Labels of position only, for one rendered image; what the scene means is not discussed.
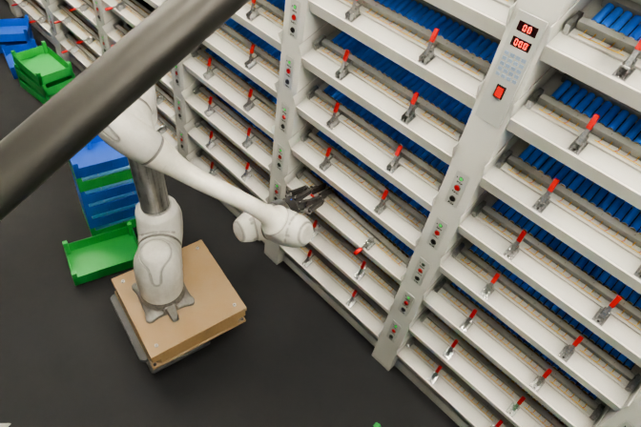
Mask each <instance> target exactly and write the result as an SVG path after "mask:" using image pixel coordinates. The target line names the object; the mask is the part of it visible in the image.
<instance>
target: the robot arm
mask: <svg viewBox="0 0 641 427"><path fill-rule="evenodd" d="M156 122H157V104H156V93H155V85H153V86H152V87H151V88H150V89H149V90H148V91H146V92H145V93H144V94H143V95H142V96H141V97H140V98H139V99H137V100H136V101H135V102H134V103H133V104H132V106H131V107H129V108H128V109H127V110H126V111H124V112H123V113H122V114H120V115H119V116H118V117H117V118H116V119H115V121H113V122H112V123H111V124H110V125H109V126H108V127H107V128H106V129H104V130H103V131H102V132H101V133H100V134H99V135H98V136H99V137H100V138H101V139H102V140H103V141H104V142H105V143H106V144H108V145H109V146H110V147H112V148H113V149H115V150H116V151H117V152H119V153H121V154H123V155H124V156H126V157H127V158H128V161H129V165H130V169H131V172H132V176H133V180H134V185H135V189H136V193H137V197H138V200H139V202H138V203H137V205H136V206H135V210H134V215H135V221H136V230H137V242H138V248H137V251H136V253H135V255H134V277H135V281H136V283H134V284H133V285H132V289H133V291H134V292H135V293H136V295H137V297H138V299H139V302H140V304H141V306H142V308H143V311H144V313H145V318H146V322H147V323H150V324H151V323H154V322H155V321H156V320H158V319H159V318H161V317H163V316H165V315H168V316H169V318H170V319H171V320H172V321H173V322H177V321H178V320H179V318H178V314H177V310H179V309H182V308H184V307H188V306H193V305H194V304H195V299H194V298H193V297H192V296H191V295H190V293H189V292H188V290H187V288H186V286H185V284H184V282H183V270H182V268H183V264H182V251H181V246H182V237H183V219H182V211H181V209H180V207H179V205H178V204H177V203H176V201H175V199H174V198H172V197H171V196H169V195H168V192H167V188H166V183H165V178H164V174H167V175H169V176H170V177H172V178H174V179H176V180H178V181H180V182H182V183H184V184H186V185H188V186H190V187H192V188H194V189H196V190H198V191H200V192H202V193H205V194H208V195H210V196H211V197H213V198H215V199H217V200H220V201H222V202H224V203H226V204H228V205H230V206H233V207H235V208H237V209H239V210H241V211H243V212H244V213H243V214H242V215H240V216H239V217H238V218H237V219H236V220H235V221H234V224H233V230H234V234H235V236H236V237H237V239H238V240H239V241H241V242H253V241H256V240H258V241H260V240H270V241H272V242H274V243H277V244H280V245H282V246H286V247H292V248H297V247H302V246H304V245H306V244H307V243H308V242H309V241H310V240H311V238H312V236H313V232H314V230H313V225H312V223H311V222H310V221H309V219H307V218H306V217H305V216H303V215H301V214H299V213H303V212H305V213H307V215H310V214H311V213H312V212H313V211H314V210H316V209H317V208H319V207H320V206H322V205H323V202H324V198H326V197H327V195H329V194H331V192H332V189H333V188H329V189H327V190H325V187H326V183H323V184H321V185H319V186H314V187H313V186H310V188H309V187H308V186H307V185H305V186H302V187H299V188H296V189H295V190H292V191H286V194H285V198H283V199H277V200H275V201H272V202H270V203H267V204H266V203H264V202H263V201H261V200H259V199H257V198H255V197H253V196H252V195H250V194H248V193H245V192H244V191H242V190H240V189H238V188H236V187H234V186H232V185H230V184H228V183H226V182H224V181H222V180H220V179H219V178H217V177H215V176H213V175H211V174H209V173H207V172H205V171H203V170H202V169H200V168H198V167H196V166H195V165H193V164H192V163H190V162H189V161H188V160H186V159H185V158H184V157H183V156H182V155H180V154H179V153H178V152H177V151H176V150H175V149H174V148H173V147H172V146H171V144H170V143H169V142H168V141H167V140H166V139H165V138H164V137H163V136H162V135H161V134H160V133H158V132H157V131H156V130H155V124H156ZM323 190H325V191H323ZM321 191H323V192H321ZM320 192H321V193H320ZM311 193H312V194H315V193H319V195H318V196H315V197H312V198H309V199H303V198H305V197H306V196H308V195H309V194H311ZM295 195H296V196H295ZM310 205H312V206H310ZM307 206H310V207H308V208H307V209H304V208H306V207H307Z"/></svg>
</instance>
